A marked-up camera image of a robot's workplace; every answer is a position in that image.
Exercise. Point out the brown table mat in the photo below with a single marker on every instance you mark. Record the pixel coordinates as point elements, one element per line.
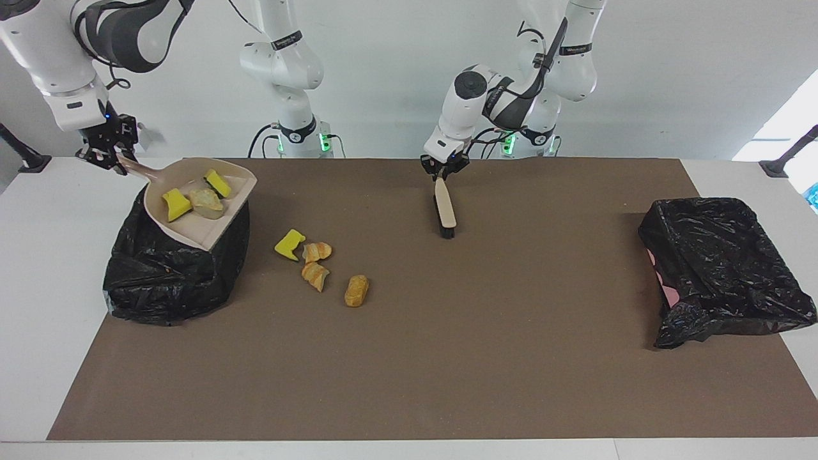
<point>409,396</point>

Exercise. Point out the beige hand brush black bristles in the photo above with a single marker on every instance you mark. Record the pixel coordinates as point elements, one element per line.
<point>445,211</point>

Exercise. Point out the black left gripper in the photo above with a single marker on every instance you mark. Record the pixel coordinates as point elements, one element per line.
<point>447,165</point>

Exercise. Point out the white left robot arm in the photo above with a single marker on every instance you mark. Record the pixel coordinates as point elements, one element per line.
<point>463,102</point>

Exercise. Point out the beige plastic dustpan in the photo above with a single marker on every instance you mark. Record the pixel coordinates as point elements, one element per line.
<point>211,231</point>

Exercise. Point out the pale sliced bread loaf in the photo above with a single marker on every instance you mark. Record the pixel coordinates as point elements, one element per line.
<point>208,203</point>

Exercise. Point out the large yellow sponge piece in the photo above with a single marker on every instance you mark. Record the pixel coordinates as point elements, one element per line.
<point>218,184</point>

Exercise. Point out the pink bin with black bag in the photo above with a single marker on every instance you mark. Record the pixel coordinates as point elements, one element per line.
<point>722,268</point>

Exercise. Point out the blue object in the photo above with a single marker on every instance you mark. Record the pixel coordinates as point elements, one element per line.
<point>813,197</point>

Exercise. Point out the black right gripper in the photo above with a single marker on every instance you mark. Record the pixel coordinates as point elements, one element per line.
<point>112,137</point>

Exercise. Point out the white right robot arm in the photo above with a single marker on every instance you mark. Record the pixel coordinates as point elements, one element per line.
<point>281,64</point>

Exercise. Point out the golden brown bread roll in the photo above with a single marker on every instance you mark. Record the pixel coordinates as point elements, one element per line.
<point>356,291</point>

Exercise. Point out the orange striped croissant piece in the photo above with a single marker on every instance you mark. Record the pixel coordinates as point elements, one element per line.
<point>316,251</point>
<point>315,276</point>

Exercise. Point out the small yellow sponge piece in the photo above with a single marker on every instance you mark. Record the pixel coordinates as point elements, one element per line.
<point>176,206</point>

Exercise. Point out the notched yellow sponge piece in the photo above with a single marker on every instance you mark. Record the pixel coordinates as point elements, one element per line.
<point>289,245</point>

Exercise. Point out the bin lined with black bag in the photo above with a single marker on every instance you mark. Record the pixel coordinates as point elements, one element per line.
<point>160,287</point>

